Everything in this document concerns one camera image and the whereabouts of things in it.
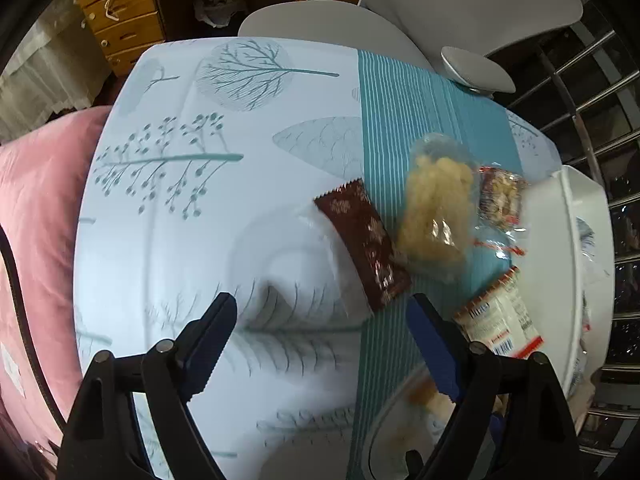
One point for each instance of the wooden drawer cabinet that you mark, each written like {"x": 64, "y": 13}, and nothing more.
{"x": 125, "y": 15}

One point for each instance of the white red barcode snack packet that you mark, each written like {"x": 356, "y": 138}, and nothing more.
{"x": 495, "y": 320}

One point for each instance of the pale rice cake packet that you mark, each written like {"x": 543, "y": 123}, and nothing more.
{"x": 435, "y": 210}

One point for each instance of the white crumpled bag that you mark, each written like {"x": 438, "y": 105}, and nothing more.
{"x": 220, "y": 5}

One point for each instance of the grey office chair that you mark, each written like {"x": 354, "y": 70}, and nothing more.
{"x": 450, "y": 0}

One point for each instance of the nut snack packet red label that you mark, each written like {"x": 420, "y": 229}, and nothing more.
{"x": 500, "y": 195}

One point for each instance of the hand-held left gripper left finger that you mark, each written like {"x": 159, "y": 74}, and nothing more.
{"x": 212, "y": 340}

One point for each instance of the tree-printed tablecloth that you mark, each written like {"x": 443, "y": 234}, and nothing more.
{"x": 200, "y": 240}

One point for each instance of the dark red snack packet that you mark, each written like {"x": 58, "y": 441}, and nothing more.
{"x": 365, "y": 240}

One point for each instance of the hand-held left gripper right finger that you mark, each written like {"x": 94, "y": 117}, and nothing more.
{"x": 435, "y": 345}

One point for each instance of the white lace curtain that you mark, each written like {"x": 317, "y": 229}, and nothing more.
{"x": 40, "y": 80}

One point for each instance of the clear yellow snack packet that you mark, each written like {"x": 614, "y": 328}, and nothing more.
{"x": 425, "y": 395}

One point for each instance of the metal window grille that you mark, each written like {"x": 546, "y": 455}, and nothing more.
{"x": 575, "y": 115}

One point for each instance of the pink blanket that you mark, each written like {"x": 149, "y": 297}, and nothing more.
{"x": 40, "y": 210}

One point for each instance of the white plastic bin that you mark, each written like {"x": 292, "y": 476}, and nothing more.
{"x": 550, "y": 240}

